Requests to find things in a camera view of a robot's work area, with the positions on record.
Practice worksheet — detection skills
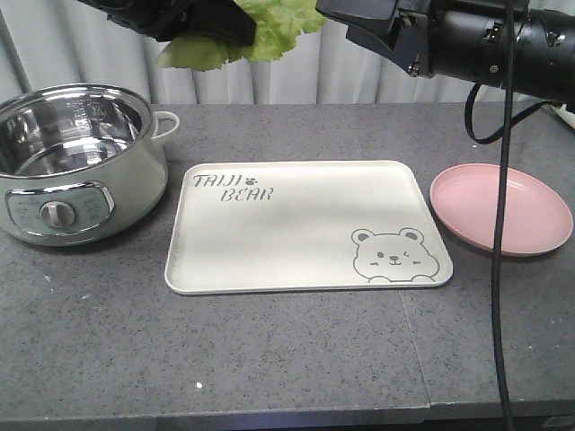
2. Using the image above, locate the cream bear print tray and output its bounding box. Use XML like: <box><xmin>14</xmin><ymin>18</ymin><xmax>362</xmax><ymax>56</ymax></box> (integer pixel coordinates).
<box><xmin>164</xmin><ymin>161</ymin><xmax>453</xmax><ymax>295</ymax></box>

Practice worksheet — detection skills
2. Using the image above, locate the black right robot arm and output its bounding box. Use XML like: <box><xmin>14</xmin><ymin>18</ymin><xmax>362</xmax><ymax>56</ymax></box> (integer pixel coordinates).
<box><xmin>315</xmin><ymin>1</ymin><xmax>574</xmax><ymax>110</ymax></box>

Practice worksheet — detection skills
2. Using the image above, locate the green lettuce leaf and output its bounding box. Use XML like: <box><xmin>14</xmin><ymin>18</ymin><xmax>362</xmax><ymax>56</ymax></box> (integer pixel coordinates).
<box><xmin>157</xmin><ymin>0</ymin><xmax>325</xmax><ymax>72</ymax></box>

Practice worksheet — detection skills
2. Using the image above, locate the pale green electric cooking pot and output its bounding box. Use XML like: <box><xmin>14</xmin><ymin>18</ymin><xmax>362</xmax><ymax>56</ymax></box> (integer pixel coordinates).
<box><xmin>1</xmin><ymin>84</ymin><xmax>181</xmax><ymax>247</ymax></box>

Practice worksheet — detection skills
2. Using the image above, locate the white pleated curtain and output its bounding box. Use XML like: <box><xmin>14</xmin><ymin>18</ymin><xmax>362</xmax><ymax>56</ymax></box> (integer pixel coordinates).
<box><xmin>1</xmin><ymin>1</ymin><xmax>470</xmax><ymax>104</ymax></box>

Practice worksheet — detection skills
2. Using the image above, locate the pink round plate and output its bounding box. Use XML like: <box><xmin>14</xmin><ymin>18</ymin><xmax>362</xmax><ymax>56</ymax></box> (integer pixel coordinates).
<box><xmin>429</xmin><ymin>163</ymin><xmax>574</xmax><ymax>257</ymax></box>

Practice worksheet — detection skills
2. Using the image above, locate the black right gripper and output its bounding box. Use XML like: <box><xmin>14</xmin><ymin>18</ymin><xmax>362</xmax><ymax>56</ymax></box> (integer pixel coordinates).
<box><xmin>315</xmin><ymin>0</ymin><xmax>437</xmax><ymax>77</ymax></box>

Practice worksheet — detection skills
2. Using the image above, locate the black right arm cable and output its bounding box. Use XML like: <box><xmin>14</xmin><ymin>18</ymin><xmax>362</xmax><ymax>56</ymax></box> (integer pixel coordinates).
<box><xmin>464</xmin><ymin>0</ymin><xmax>549</xmax><ymax>431</ymax></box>

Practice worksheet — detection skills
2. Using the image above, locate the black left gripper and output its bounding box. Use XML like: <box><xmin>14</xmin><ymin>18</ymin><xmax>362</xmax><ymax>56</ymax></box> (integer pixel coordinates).
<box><xmin>82</xmin><ymin>0</ymin><xmax>256</xmax><ymax>46</ymax></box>

